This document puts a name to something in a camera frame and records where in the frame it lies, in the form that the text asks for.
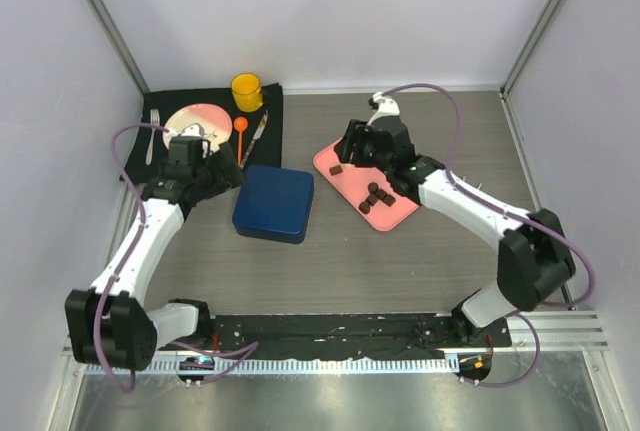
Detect silver fork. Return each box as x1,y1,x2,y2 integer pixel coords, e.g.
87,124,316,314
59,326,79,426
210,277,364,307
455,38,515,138
145,109,160,166

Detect pink plastic tray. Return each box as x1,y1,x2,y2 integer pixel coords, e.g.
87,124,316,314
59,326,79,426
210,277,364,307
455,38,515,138
313,141,418,232

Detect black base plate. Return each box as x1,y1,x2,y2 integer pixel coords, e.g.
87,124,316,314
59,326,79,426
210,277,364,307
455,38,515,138
212,313,512,361

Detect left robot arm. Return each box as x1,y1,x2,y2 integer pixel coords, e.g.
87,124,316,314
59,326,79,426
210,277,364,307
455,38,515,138
64,136,244,372

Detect steak knife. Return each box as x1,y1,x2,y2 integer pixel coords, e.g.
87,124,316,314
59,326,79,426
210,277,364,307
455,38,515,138
240,111,269,168

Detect dark blue chocolate box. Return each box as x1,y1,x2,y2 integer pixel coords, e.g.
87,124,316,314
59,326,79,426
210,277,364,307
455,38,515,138
235,226,307,244

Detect pink and cream plate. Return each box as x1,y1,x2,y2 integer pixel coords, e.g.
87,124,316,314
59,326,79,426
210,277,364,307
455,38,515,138
163,104,233,152

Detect yellow mug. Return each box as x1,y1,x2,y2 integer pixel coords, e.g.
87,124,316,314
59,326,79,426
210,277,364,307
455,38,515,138
231,73,264,113

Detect black cloth placemat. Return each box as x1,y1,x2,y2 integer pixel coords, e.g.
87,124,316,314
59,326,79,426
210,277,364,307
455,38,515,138
126,83,284,184

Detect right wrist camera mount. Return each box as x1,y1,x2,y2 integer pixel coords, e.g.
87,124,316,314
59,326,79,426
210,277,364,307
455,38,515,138
367,92,400,126

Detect dark blue box lid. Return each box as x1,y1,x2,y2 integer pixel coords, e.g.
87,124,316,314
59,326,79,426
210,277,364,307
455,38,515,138
232,165,314,231

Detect orange plastic spoon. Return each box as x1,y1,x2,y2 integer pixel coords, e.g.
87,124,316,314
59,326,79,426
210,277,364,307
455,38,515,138
233,116,248,165

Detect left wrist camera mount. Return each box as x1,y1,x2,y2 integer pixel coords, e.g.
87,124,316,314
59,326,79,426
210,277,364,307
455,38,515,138
179,122,211,157

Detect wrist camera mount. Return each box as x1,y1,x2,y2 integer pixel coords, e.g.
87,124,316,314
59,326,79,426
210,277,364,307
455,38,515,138
367,92,400,126
179,122,211,157

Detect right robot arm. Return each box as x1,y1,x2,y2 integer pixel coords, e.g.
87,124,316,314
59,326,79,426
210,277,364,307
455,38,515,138
334,116,576,346

